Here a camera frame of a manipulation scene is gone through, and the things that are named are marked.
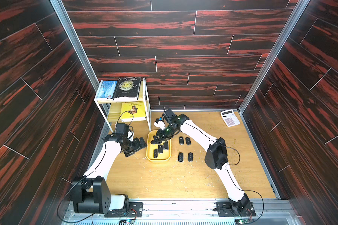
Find black VW car key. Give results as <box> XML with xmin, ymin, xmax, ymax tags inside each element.
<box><xmin>158</xmin><ymin>144</ymin><xmax>163</xmax><ymax>154</ymax></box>

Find dark grey car key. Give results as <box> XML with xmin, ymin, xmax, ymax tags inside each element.
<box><xmin>163</xmin><ymin>141</ymin><xmax>169</xmax><ymax>151</ymax></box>

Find black three-button car key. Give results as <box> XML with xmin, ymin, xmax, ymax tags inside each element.
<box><xmin>187</xmin><ymin>152</ymin><xmax>193</xmax><ymax>162</ymax></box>

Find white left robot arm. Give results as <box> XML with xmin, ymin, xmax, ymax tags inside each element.
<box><xmin>69</xmin><ymin>123</ymin><xmax>147</xmax><ymax>217</ymax></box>

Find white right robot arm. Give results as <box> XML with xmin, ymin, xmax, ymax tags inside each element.
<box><xmin>152</xmin><ymin>109</ymin><xmax>255</xmax><ymax>217</ymax></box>

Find yellow storage box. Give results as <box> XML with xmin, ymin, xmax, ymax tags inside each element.
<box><xmin>146</xmin><ymin>131</ymin><xmax>172</xmax><ymax>163</ymax></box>

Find yellow book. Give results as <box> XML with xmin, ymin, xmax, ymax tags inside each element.
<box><xmin>108</xmin><ymin>101</ymin><xmax>146</xmax><ymax>122</ymax></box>

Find black book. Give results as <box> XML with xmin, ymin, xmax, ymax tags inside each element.
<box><xmin>113</xmin><ymin>77</ymin><xmax>141</xmax><ymax>101</ymax></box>

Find blue book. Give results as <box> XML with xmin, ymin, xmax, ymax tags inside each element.
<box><xmin>96</xmin><ymin>81</ymin><xmax>117</xmax><ymax>99</ymax></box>

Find white calculator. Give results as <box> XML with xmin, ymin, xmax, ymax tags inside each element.
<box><xmin>220</xmin><ymin>110</ymin><xmax>240</xmax><ymax>127</ymax></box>

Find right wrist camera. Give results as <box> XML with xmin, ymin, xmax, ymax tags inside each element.
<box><xmin>154</xmin><ymin>118</ymin><xmax>165</xmax><ymax>129</ymax></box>

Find white wire shelf rack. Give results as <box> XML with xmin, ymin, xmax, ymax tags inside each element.
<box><xmin>94</xmin><ymin>78</ymin><xmax>151</xmax><ymax>132</ymax></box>

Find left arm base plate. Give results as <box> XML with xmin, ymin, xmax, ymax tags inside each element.
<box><xmin>104</xmin><ymin>202</ymin><xmax>143</xmax><ymax>218</ymax></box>

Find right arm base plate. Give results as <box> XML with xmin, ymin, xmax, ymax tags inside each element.
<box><xmin>213</xmin><ymin>200</ymin><xmax>256</xmax><ymax>217</ymax></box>

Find aluminium left corner post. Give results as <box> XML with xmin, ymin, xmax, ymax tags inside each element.
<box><xmin>50</xmin><ymin>0</ymin><xmax>100</xmax><ymax>91</ymax></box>

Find aluminium corner post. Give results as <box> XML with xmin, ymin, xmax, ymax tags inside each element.
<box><xmin>238</xmin><ymin>0</ymin><xmax>310</xmax><ymax>116</ymax></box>
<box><xmin>50</xmin><ymin>0</ymin><xmax>100</xmax><ymax>91</ymax></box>

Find aluminium right corner post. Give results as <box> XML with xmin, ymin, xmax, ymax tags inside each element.
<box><xmin>238</xmin><ymin>0</ymin><xmax>310</xmax><ymax>116</ymax></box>

